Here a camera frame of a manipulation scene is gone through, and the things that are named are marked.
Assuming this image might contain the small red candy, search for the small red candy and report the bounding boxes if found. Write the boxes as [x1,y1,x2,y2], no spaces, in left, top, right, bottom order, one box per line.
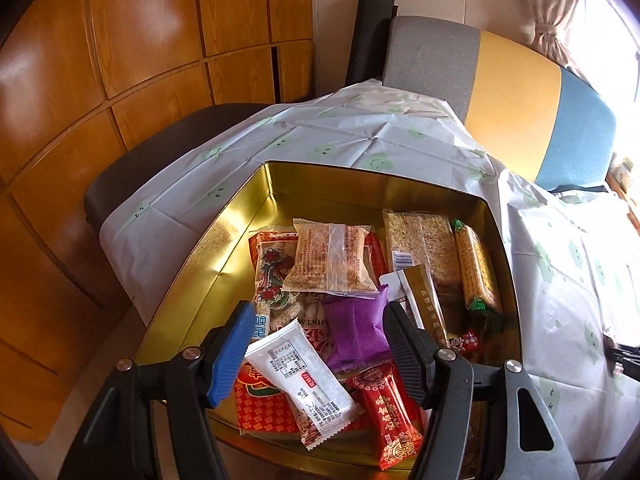
[448,328,484,356]

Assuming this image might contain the purple snack packet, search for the purple snack packet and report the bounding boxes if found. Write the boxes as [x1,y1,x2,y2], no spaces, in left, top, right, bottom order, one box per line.
[324,285,390,373]

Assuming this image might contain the gold and white long packet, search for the gold and white long packet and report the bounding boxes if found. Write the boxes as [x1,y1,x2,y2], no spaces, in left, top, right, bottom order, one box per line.
[380,263,449,348]

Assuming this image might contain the large red rice-stick snack bag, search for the large red rice-stick snack bag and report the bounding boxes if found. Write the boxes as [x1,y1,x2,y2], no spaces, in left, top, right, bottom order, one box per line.
[233,228,426,437]

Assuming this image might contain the red gold pastry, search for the red gold pastry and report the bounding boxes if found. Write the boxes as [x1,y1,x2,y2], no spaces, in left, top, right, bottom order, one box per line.
[346,362,423,470]

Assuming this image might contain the green cracker pack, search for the green cracker pack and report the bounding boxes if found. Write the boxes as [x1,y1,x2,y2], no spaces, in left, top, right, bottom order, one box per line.
[451,219,503,332]

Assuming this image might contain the white printed snack packet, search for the white printed snack packet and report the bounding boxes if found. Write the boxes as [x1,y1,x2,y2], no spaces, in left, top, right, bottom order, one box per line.
[245,320,362,450]

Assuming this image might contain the orange crispy cake clear bag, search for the orange crispy cake clear bag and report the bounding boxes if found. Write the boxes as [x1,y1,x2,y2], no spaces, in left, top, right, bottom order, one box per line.
[282,218,378,299]

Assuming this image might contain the gold tin box maroon sides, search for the gold tin box maroon sides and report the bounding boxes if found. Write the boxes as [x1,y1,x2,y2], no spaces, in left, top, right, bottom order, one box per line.
[134,160,524,476]

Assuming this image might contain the white cloud-print tablecloth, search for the white cloud-print tablecloth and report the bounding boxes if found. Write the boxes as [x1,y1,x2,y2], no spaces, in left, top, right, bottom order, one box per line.
[100,82,639,479]

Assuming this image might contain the dark chair seat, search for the dark chair seat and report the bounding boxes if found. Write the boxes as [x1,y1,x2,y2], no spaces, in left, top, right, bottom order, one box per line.
[84,103,267,235]

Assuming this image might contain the grey yellow blue sofa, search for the grey yellow blue sofa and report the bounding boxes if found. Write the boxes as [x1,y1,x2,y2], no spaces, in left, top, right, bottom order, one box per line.
[383,16,616,191]

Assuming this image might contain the wooden cabinet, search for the wooden cabinet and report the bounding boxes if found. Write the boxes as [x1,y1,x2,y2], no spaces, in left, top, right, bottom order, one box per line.
[1,0,314,444]

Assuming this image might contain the black rolled mat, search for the black rolled mat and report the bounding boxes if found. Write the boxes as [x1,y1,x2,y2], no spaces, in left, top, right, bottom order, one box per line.
[345,0,398,86]

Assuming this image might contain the beige curtain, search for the beige curtain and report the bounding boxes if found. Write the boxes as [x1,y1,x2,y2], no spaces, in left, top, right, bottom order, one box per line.
[527,0,587,80]

